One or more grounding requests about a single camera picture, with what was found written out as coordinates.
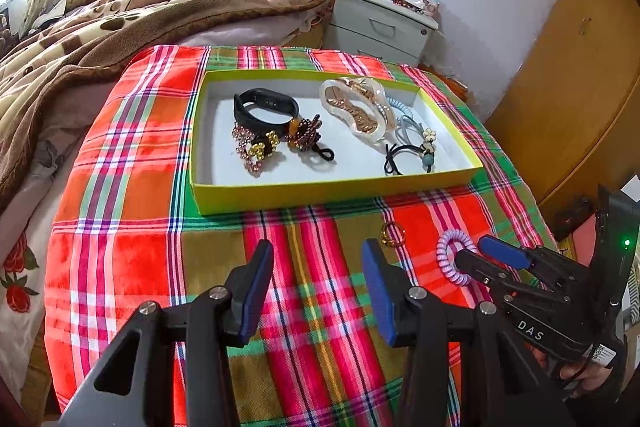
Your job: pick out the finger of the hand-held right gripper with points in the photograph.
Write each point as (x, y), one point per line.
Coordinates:
(475, 268)
(502, 253)

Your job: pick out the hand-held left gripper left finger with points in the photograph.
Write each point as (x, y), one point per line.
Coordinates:
(255, 289)

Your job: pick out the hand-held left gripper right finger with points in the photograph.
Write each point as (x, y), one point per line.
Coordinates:
(377, 294)

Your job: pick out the yellow-green cardboard box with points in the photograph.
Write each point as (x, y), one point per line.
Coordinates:
(300, 199)

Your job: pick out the clear plastic hair clip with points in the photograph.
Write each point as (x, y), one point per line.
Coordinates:
(325, 101)

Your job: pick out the person's right hand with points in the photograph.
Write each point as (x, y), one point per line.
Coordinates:
(592, 377)

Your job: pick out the pink container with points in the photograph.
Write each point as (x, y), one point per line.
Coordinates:
(586, 232)

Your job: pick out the plaid blanket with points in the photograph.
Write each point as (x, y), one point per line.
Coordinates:
(140, 187)

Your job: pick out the black smart band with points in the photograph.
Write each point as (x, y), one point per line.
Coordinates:
(241, 109)

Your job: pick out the large wooden wardrobe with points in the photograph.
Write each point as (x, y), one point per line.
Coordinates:
(575, 72)

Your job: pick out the floral bed sheet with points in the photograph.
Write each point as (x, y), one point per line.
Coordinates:
(20, 277)

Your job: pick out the grey nightstand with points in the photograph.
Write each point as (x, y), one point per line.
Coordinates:
(375, 29)

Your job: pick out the brown spotted blanket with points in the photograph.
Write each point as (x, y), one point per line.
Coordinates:
(100, 32)

